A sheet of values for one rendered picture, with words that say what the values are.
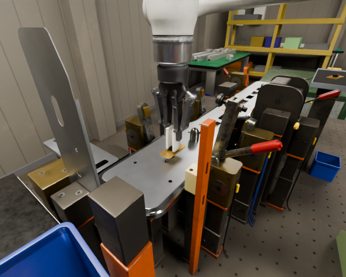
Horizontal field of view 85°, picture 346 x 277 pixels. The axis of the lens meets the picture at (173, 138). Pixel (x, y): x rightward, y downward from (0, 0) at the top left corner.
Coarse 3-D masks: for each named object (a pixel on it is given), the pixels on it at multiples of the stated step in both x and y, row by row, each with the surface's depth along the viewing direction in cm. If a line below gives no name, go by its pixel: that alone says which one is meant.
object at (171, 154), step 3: (180, 144) 59; (171, 147) 56; (180, 147) 57; (183, 147) 58; (165, 150) 56; (168, 150) 56; (171, 150) 56; (177, 150) 56; (180, 150) 56; (162, 153) 55; (165, 153) 55; (168, 153) 55; (171, 153) 55; (174, 153) 55; (165, 156) 53; (168, 156) 53; (171, 156) 53
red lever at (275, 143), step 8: (256, 144) 40; (264, 144) 38; (272, 144) 37; (280, 144) 36; (224, 152) 45; (232, 152) 43; (240, 152) 42; (248, 152) 41; (256, 152) 39; (264, 152) 39
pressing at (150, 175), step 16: (240, 96) 109; (256, 96) 109; (208, 112) 89; (160, 144) 64; (192, 144) 64; (128, 160) 56; (144, 160) 56; (160, 160) 56; (176, 160) 56; (192, 160) 56; (112, 176) 50; (128, 176) 50; (144, 176) 50; (160, 176) 50; (176, 176) 50; (144, 192) 45; (160, 192) 45; (176, 192) 45; (160, 208) 41
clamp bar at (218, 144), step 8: (224, 96) 40; (216, 104) 40; (232, 104) 38; (240, 104) 38; (224, 112) 39; (232, 112) 38; (240, 112) 39; (224, 120) 40; (232, 120) 39; (224, 128) 41; (232, 128) 43; (216, 136) 43; (224, 136) 42; (216, 144) 44; (224, 144) 43; (216, 152) 45
